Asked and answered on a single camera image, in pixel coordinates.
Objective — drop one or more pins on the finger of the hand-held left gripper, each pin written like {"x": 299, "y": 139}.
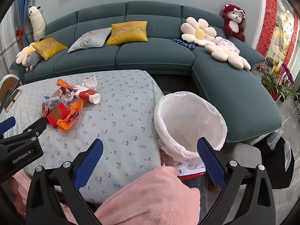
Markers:
{"x": 7, "y": 125}
{"x": 35, "y": 127}

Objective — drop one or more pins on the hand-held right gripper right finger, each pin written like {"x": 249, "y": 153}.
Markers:
{"x": 211, "y": 164}

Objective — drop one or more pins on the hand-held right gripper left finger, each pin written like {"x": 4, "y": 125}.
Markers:
{"x": 90, "y": 161}

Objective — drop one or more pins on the brown snack wrapper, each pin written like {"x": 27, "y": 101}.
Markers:
{"x": 44, "y": 110}

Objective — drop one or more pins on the red cardboard box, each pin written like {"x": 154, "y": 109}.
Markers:
{"x": 56, "y": 114}

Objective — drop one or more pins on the grey printed wrapper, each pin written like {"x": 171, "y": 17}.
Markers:
{"x": 53, "y": 102}

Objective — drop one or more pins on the blue plastic wrapper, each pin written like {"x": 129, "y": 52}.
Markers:
{"x": 45, "y": 96}

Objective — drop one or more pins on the orange snack wrapper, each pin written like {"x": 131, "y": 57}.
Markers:
{"x": 64, "y": 84}
{"x": 70, "y": 117}

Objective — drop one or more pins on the white paper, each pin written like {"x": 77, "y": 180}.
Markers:
{"x": 68, "y": 97}

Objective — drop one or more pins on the pale pink garment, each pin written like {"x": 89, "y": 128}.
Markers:
{"x": 187, "y": 119}

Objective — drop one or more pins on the red paper cup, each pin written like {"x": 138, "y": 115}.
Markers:
{"x": 88, "y": 96}

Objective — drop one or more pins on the white pink garment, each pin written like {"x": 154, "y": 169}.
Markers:
{"x": 90, "y": 82}

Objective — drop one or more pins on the grey padded stool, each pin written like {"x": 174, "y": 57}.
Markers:
{"x": 248, "y": 154}

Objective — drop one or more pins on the floral light blue tablecloth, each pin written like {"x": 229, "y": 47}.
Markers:
{"x": 121, "y": 112}

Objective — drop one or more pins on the grey plush toy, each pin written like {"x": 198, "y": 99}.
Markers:
{"x": 32, "y": 61}

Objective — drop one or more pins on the black bag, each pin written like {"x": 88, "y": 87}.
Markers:
{"x": 280, "y": 166}

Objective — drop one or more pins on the pink fleece robe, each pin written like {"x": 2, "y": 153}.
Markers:
{"x": 150, "y": 199}

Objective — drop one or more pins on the yellow embroidered pillow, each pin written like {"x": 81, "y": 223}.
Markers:
{"x": 48, "y": 48}
{"x": 127, "y": 32}

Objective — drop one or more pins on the red curtain bow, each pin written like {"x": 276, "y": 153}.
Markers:
{"x": 20, "y": 34}

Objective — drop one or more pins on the green potted plant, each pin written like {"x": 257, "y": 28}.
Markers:
{"x": 271, "y": 82}

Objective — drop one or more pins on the light blue embroidered pillow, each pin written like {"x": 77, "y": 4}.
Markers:
{"x": 90, "y": 39}

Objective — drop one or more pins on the long white plush toy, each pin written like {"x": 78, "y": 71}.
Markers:
{"x": 37, "y": 23}

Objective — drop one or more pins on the blue curtain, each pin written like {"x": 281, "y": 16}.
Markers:
{"x": 25, "y": 11}

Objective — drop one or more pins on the purple orchid plant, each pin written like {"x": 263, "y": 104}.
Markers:
{"x": 288, "y": 75}

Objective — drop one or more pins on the lavender ruffled cushion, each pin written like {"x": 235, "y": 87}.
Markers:
{"x": 226, "y": 44}

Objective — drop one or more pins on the blue beaded cloth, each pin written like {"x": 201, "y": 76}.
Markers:
{"x": 184, "y": 43}

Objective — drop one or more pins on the teal corner sofa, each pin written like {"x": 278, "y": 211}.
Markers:
{"x": 152, "y": 51}

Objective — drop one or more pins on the red plush bear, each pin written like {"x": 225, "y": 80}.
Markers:
{"x": 233, "y": 23}

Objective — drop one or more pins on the red bordered wall poster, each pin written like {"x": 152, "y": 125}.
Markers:
{"x": 267, "y": 18}

